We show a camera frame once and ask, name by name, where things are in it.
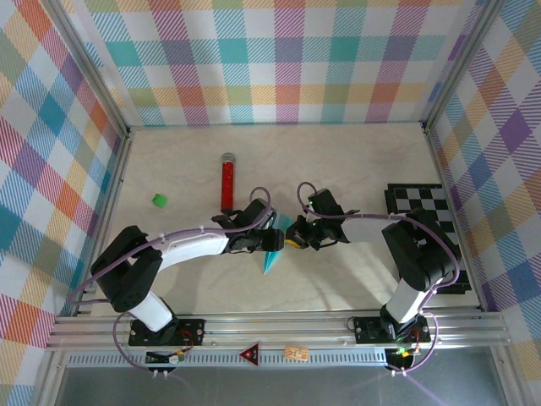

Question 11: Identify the light blue paper sheet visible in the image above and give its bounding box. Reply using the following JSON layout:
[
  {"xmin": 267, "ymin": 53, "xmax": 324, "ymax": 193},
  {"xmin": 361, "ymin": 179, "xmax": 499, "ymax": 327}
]
[{"xmin": 262, "ymin": 213, "xmax": 295, "ymax": 276}]

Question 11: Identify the red glitter tube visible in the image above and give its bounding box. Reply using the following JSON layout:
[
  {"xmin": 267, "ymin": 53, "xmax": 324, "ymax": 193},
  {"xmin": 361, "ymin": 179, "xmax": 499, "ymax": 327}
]
[{"xmin": 219, "ymin": 152, "xmax": 237, "ymax": 212}]

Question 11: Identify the black folding chessboard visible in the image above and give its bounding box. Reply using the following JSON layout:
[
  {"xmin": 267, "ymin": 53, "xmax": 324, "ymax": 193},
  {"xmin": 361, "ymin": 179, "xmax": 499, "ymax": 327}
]
[{"xmin": 383, "ymin": 183, "xmax": 473, "ymax": 296}]

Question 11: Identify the red warning triangle sticker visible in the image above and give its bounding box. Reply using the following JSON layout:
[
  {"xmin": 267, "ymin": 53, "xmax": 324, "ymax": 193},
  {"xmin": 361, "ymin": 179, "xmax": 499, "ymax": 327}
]
[{"xmin": 238, "ymin": 343, "xmax": 261, "ymax": 366}]

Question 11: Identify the small controller board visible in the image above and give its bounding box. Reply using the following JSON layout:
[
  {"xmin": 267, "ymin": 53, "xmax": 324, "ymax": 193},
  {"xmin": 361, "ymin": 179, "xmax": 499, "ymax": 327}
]
[
  {"xmin": 385, "ymin": 345, "xmax": 420, "ymax": 361},
  {"xmin": 145, "ymin": 347, "xmax": 188, "ymax": 365}
]

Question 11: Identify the grey metal panel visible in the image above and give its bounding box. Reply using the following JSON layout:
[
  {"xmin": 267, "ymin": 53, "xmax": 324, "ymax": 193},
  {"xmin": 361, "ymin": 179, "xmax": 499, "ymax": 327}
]
[{"xmin": 54, "ymin": 365, "xmax": 508, "ymax": 406}]

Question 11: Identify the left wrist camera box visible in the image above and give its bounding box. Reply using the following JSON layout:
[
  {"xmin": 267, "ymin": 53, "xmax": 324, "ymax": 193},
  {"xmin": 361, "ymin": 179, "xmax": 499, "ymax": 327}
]
[{"xmin": 235, "ymin": 198, "xmax": 272, "ymax": 232}]

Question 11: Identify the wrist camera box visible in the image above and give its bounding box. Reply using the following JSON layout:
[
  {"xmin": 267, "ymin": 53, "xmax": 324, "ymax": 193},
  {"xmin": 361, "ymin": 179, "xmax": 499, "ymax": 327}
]
[
  {"xmin": 235, "ymin": 198, "xmax": 272, "ymax": 232},
  {"xmin": 307, "ymin": 189, "xmax": 344, "ymax": 219}
]

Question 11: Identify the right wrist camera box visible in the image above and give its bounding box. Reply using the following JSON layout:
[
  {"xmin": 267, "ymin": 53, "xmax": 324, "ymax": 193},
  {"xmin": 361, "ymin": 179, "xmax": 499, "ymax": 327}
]
[{"xmin": 307, "ymin": 189, "xmax": 344, "ymax": 219}]

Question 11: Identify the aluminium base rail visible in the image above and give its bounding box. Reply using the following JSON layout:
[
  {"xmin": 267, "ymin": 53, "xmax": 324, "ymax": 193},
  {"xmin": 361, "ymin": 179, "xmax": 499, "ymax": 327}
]
[{"xmin": 46, "ymin": 310, "xmax": 511, "ymax": 351}]

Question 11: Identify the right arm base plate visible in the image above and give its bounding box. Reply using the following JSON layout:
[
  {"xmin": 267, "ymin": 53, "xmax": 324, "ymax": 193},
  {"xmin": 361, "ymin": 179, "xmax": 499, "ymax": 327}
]
[{"xmin": 352, "ymin": 315, "xmax": 432, "ymax": 344}]

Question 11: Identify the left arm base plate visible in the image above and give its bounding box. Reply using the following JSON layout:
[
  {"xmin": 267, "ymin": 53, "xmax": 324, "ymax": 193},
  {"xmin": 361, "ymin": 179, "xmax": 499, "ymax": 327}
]
[{"xmin": 128, "ymin": 316, "xmax": 207, "ymax": 348}]

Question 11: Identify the slotted grey cable duct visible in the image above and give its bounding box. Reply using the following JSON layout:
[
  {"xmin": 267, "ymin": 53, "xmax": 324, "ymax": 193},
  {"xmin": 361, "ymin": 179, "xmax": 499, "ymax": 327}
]
[{"xmin": 67, "ymin": 349, "xmax": 388, "ymax": 369}]

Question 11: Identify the aluminium side rail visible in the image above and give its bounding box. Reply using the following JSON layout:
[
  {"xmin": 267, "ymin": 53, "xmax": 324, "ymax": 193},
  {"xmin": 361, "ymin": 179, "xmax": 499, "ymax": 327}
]
[
  {"xmin": 71, "ymin": 129, "xmax": 134, "ymax": 317},
  {"xmin": 422, "ymin": 122, "xmax": 487, "ymax": 312}
]

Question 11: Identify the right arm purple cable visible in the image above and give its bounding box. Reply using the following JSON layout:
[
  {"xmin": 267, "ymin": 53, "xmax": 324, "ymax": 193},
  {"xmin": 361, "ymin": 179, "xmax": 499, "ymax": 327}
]
[{"xmin": 297, "ymin": 181, "xmax": 462, "ymax": 376}]

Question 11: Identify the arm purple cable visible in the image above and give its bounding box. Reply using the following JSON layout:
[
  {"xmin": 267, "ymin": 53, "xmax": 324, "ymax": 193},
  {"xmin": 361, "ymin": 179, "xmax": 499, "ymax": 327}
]
[
  {"xmin": 67, "ymin": 187, "xmax": 274, "ymax": 376},
  {"xmin": 297, "ymin": 181, "xmax": 462, "ymax": 376}
]

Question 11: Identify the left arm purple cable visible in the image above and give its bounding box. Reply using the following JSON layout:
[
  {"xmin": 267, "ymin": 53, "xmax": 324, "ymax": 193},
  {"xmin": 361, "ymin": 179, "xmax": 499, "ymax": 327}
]
[{"xmin": 67, "ymin": 187, "xmax": 274, "ymax": 376}]

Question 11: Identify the aluminium frame post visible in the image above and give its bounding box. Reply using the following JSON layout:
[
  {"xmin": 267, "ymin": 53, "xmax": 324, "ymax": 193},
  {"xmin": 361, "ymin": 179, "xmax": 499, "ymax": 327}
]
[
  {"xmin": 40, "ymin": 0, "xmax": 132, "ymax": 136},
  {"xmin": 421, "ymin": 0, "xmax": 506, "ymax": 130}
]

